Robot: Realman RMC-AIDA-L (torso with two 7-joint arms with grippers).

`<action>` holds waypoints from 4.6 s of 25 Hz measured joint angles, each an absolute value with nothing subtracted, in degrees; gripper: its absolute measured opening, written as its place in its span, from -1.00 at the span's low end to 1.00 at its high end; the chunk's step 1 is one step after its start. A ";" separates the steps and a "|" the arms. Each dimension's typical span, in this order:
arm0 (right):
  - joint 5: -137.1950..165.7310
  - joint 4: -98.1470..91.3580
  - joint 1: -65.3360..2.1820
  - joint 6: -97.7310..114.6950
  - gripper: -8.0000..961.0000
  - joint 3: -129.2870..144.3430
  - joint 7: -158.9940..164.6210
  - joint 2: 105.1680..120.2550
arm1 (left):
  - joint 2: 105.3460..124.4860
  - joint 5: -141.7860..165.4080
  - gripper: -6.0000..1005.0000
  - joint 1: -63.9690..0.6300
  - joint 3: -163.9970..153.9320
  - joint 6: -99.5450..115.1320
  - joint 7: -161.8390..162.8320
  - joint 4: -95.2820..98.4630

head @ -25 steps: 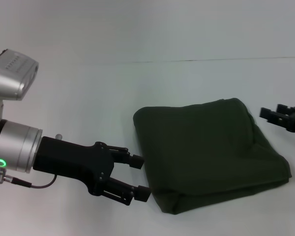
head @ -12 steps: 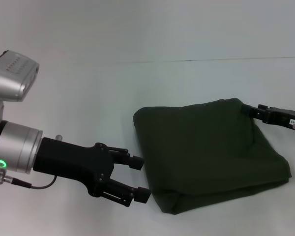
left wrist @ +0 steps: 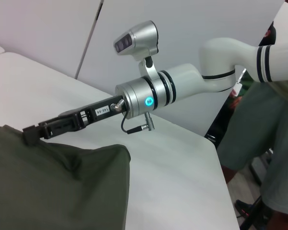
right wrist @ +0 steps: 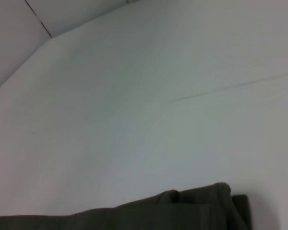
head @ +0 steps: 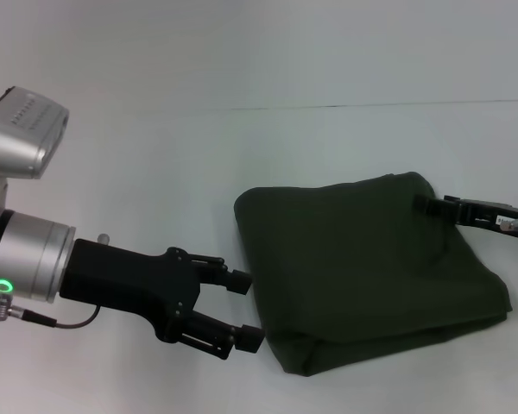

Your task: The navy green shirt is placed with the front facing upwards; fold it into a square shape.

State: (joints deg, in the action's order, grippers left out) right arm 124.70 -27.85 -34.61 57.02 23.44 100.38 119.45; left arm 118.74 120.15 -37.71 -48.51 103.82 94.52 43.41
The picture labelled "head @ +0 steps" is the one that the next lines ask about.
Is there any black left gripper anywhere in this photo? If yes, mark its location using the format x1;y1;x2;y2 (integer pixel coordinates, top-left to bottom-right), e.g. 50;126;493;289
58;237;266;361

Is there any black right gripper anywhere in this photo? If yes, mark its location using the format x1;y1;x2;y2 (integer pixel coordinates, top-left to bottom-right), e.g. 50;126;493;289
413;193;518;242

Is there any dark green FREE t-shirt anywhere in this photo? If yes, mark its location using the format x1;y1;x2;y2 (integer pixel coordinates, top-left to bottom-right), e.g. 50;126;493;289
232;171;514;379

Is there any thin cable with plug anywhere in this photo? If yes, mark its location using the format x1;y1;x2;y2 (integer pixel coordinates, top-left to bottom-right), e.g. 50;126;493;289
0;294;101;330

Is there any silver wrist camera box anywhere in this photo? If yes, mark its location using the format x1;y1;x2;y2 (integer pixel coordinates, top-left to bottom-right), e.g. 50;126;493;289
0;85;71;180

